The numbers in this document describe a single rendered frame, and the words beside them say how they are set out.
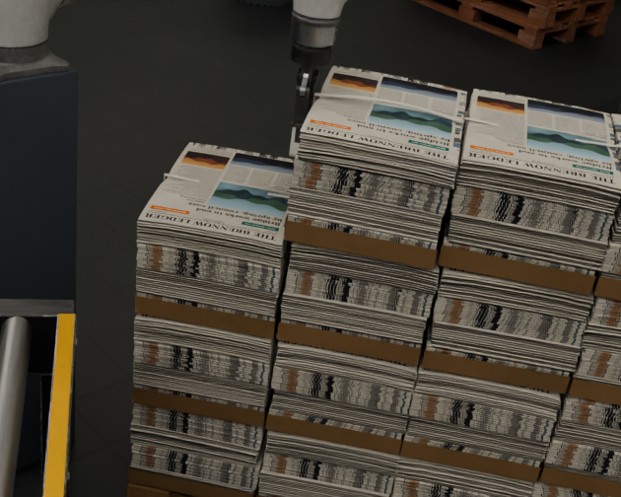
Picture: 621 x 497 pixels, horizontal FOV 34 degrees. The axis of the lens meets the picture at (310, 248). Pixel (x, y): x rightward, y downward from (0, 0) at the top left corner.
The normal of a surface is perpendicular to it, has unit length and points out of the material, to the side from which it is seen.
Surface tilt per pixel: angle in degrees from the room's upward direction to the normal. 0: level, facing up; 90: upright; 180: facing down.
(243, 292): 90
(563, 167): 0
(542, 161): 0
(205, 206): 1
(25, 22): 92
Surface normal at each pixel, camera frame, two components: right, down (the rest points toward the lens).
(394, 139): 0.14, -0.84
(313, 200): -0.18, 0.48
